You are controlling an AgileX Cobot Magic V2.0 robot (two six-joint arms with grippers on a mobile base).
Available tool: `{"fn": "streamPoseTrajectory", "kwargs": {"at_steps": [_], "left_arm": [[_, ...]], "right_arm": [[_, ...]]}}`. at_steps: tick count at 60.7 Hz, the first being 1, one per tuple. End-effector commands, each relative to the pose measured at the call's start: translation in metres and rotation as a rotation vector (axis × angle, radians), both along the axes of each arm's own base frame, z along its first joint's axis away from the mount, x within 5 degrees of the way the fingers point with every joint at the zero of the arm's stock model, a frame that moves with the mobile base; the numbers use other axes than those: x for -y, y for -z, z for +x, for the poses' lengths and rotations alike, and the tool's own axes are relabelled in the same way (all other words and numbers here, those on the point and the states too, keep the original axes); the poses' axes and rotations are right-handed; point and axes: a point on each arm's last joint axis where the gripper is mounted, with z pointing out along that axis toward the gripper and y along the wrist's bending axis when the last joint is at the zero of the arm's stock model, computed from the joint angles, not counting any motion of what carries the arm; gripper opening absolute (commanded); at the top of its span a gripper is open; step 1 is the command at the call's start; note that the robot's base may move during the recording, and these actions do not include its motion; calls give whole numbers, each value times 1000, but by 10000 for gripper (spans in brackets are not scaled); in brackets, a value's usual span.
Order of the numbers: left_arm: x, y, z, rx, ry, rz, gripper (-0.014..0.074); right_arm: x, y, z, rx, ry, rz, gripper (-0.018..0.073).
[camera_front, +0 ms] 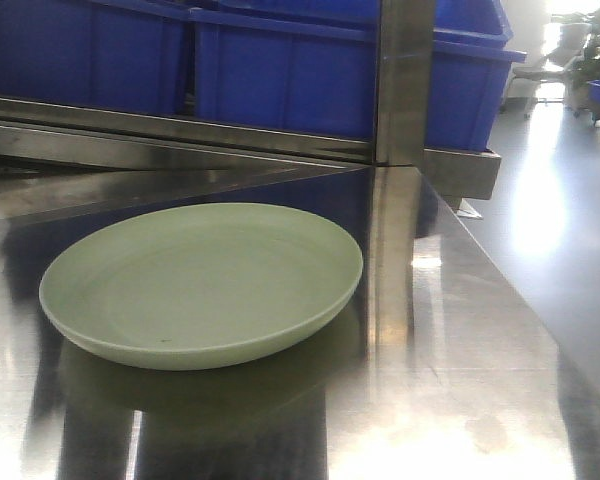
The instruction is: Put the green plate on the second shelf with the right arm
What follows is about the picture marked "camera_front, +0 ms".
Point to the green round plate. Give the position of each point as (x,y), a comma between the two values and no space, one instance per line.
(201,286)

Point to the stainless steel shelf rack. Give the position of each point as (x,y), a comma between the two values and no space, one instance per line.
(96,140)

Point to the blue plastic bin right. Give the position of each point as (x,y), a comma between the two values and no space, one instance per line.
(309,67)

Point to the blue plastic bin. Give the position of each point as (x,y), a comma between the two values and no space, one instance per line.
(309,67)
(117,55)

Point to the blue plastic bin left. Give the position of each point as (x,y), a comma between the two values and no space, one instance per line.
(117,55)

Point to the potted green plant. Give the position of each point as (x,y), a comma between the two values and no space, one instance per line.
(587,67)

